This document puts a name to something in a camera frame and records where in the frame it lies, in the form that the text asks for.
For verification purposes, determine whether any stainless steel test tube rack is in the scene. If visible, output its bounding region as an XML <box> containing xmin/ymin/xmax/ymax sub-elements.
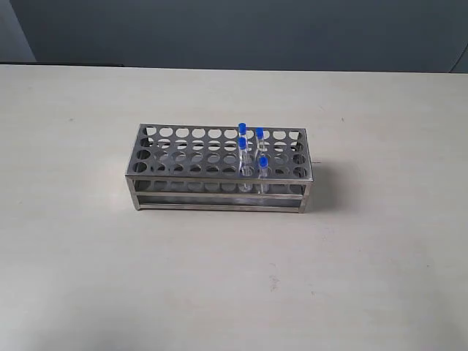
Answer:
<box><xmin>125</xmin><ymin>124</ymin><xmax>314</xmax><ymax>213</ymax></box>

